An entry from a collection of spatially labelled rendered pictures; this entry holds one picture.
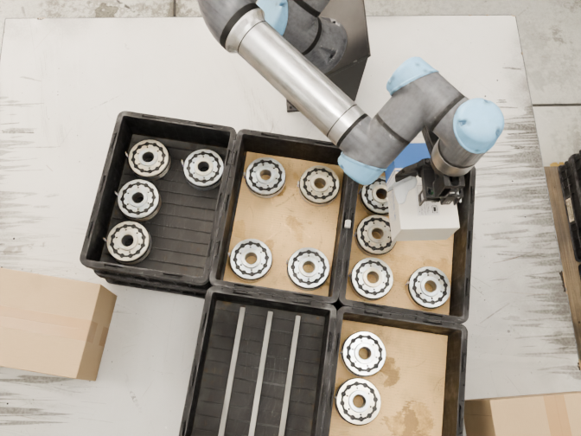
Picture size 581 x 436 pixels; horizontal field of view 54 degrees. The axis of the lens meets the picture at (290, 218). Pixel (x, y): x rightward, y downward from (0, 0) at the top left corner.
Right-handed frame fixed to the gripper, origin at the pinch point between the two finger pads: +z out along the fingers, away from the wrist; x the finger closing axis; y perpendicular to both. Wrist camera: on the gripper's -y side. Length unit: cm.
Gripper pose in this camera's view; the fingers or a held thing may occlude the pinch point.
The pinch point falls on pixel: (421, 186)
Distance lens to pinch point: 124.3
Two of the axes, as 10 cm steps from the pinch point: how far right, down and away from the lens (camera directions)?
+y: 0.4, 9.5, -2.9
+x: 10.0, -0.2, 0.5
